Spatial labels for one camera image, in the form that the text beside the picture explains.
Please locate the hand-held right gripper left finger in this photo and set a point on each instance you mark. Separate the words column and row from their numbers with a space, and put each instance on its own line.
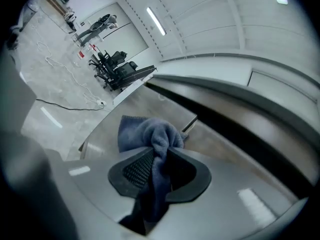
column 87, row 184

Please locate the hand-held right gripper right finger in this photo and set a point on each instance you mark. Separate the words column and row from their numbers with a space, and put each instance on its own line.
column 225, row 196

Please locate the dark blue cloth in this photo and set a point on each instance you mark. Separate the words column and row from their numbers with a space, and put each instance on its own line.
column 160, row 134

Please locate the white power strip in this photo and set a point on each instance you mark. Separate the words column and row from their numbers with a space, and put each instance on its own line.
column 101, row 103

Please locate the black office chair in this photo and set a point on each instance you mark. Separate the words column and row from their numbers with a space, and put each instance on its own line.
column 126, row 71
column 110, row 61

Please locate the dark wooden boards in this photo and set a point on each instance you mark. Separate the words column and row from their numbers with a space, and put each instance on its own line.
column 140, row 74

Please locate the clear bottle with red label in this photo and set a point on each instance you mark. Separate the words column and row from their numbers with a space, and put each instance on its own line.
column 81, row 54

